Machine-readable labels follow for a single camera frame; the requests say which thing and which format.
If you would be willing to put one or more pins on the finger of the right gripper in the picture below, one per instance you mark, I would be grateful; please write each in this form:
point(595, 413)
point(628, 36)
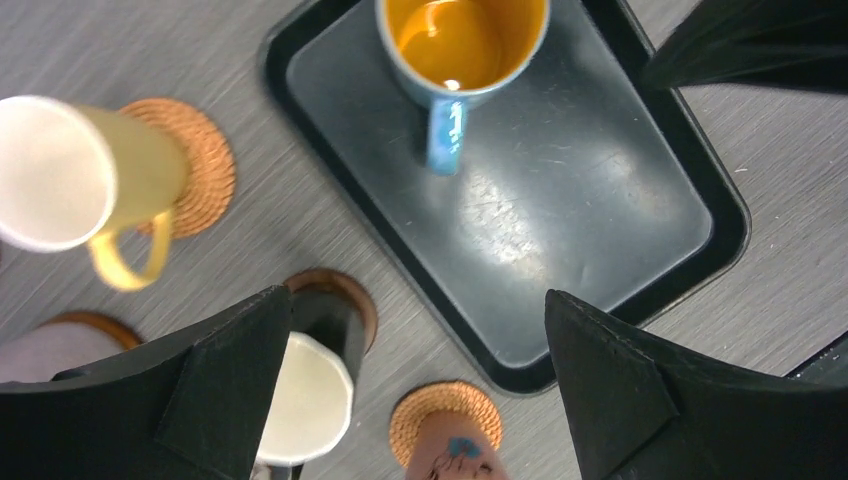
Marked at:
point(792, 44)

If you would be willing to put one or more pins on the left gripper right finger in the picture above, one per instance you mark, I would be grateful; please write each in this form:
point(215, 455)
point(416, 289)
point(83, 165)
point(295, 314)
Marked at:
point(641, 407)

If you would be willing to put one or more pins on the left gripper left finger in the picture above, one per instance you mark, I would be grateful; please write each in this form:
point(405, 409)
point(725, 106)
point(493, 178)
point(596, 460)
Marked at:
point(189, 405)

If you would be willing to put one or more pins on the black white-inside mug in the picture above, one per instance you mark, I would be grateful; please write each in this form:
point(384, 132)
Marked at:
point(312, 406)

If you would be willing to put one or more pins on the lilac ribbed mug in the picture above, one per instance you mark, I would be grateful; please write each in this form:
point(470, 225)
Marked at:
point(45, 351)

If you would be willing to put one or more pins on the dark walnut round coaster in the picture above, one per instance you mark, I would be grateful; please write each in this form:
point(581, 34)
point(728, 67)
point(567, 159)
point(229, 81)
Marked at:
point(344, 286)

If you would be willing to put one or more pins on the salmon pink mug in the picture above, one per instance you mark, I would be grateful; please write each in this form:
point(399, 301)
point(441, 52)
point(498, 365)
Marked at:
point(452, 446)

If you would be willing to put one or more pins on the woven rattan coaster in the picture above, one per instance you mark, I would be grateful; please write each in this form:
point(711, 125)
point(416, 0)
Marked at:
point(445, 396)
point(211, 181)

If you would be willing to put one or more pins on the black plastic tray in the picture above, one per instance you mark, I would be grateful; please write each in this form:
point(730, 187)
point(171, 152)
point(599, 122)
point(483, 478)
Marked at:
point(574, 177)

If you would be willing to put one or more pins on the yellow mug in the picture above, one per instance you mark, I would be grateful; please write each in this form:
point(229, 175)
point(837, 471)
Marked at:
point(76, 175)

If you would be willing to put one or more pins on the blue orange-inside mug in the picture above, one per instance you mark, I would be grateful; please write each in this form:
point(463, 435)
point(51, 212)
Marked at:
point(451, 56)

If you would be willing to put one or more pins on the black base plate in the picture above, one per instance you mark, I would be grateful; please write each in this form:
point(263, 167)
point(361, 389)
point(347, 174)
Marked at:
point(827, 367)

